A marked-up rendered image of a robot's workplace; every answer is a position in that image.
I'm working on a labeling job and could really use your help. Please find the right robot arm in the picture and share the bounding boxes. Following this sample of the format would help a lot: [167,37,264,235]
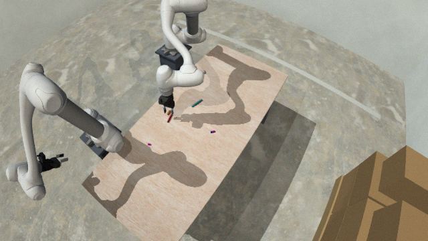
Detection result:
[6,62,124,200]

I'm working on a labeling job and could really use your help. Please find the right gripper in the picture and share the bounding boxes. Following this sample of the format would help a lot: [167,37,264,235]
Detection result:
[37,152,68,173]

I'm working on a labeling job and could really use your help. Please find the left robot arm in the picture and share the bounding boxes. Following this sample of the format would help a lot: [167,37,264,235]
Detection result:
[156,0,207,91]

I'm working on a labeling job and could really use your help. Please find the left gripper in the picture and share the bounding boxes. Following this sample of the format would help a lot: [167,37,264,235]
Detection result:
[158,88,175,116]

